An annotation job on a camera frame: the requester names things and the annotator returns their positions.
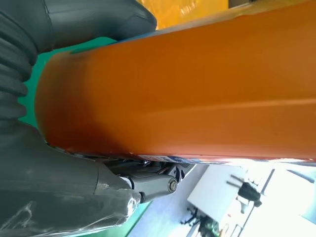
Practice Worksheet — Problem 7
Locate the white desk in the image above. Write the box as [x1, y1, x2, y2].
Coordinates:
[187, 163, 247, 225]

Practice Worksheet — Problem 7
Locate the yellow plastic wrapped box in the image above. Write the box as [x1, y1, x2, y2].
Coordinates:
[138, 0, 229, 31]

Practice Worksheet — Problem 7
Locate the black desk tool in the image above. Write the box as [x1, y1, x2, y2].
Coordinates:
[226, 174, 262, 208]

